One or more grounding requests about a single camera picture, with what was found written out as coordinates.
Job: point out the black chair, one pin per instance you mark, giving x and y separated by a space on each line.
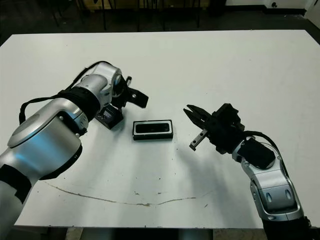
104 20

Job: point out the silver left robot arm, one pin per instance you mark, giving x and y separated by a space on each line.
45 140

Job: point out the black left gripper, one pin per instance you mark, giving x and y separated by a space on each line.
121 92

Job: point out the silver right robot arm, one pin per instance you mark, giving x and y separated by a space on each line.
272 185

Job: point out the black printed box lid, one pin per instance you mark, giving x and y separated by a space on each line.
110 117

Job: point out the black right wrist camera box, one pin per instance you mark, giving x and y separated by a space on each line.
227 112

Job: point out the small black wall knob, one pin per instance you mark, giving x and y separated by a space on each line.
274 4

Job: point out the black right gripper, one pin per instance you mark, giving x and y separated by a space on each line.
225 137

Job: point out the black box base white insert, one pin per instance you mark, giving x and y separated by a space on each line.
152 138

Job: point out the black waste bin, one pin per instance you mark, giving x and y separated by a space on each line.
217 7

